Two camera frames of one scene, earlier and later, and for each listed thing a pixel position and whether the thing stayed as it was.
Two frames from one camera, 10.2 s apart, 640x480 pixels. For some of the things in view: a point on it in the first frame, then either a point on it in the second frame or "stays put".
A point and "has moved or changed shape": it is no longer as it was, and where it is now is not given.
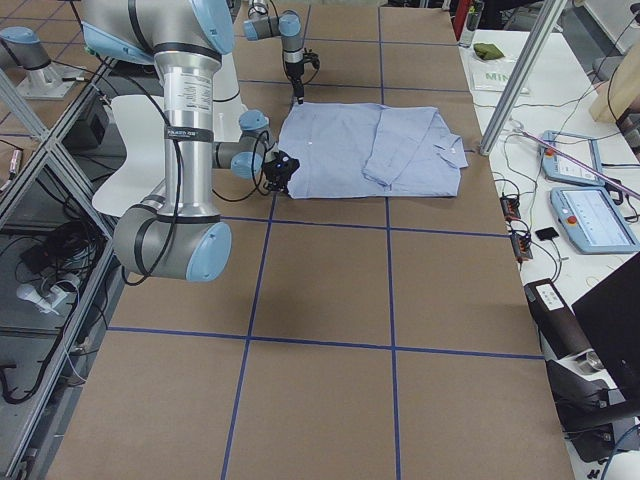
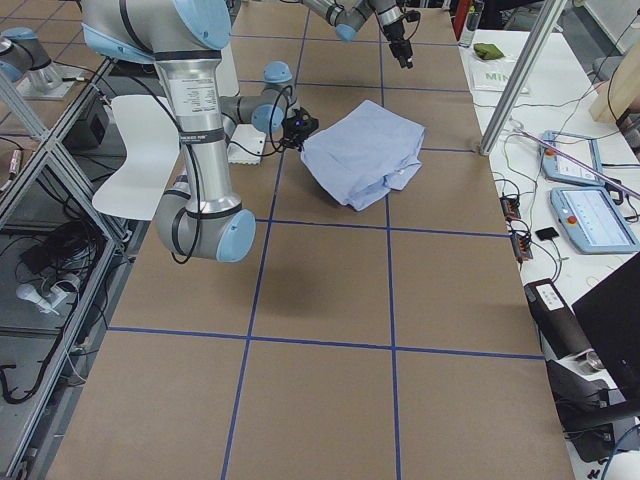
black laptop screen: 609,315 stays put
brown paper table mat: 346,339 stays put
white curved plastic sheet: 141,123 stays put
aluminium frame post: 544,23 stays put
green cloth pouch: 487,51 stays put
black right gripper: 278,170 → 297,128
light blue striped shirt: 348,149 has moved or changed shape
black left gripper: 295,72 → 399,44
